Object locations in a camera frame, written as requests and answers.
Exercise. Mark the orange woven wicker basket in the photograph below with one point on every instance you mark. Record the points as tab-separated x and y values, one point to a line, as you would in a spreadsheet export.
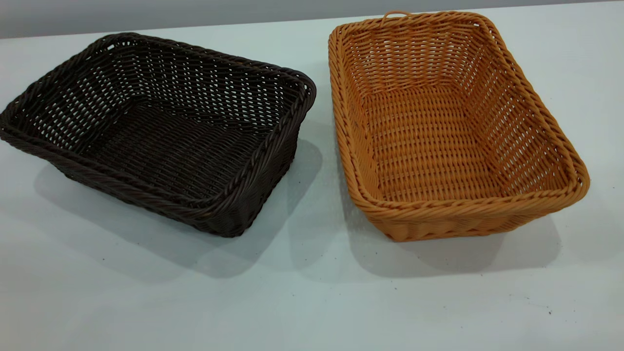
429	146

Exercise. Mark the black woven wicker basket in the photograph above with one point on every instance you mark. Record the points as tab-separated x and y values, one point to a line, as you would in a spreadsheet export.
161	146

